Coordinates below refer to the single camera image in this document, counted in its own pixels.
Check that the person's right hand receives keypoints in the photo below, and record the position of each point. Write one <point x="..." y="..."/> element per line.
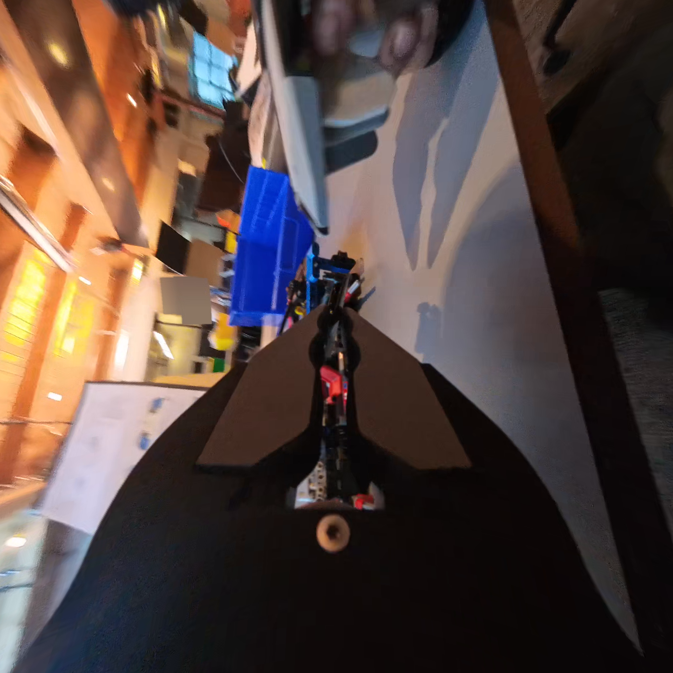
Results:
<point x="405" y="37"/>

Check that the black office chair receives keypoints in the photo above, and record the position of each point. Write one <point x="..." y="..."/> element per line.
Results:
<point x="557" y="52"/>

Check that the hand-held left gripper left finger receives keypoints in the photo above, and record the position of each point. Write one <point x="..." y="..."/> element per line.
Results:
<point x="263" y="410"/>

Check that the grey desk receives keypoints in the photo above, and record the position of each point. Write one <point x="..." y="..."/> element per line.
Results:
<point x="473" y="263"/>

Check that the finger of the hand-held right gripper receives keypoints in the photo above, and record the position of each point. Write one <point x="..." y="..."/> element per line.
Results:
<point x="307" y="157"/>

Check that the printed instruction sheet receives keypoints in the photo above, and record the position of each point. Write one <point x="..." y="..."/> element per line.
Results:
<point x="105" y="447"/>

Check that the toy brick car model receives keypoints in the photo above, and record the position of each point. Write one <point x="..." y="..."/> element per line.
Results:
<point x="331" y="381"/>

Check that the yellow box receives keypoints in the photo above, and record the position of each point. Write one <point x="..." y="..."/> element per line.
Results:
<point x="223" y="331"/>

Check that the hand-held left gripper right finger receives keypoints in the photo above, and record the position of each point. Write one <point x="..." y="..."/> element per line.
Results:
<point x="405" y="410"/>

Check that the blue plastic bin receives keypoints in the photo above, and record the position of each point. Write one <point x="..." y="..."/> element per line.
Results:
<point x="268" y="252"/>

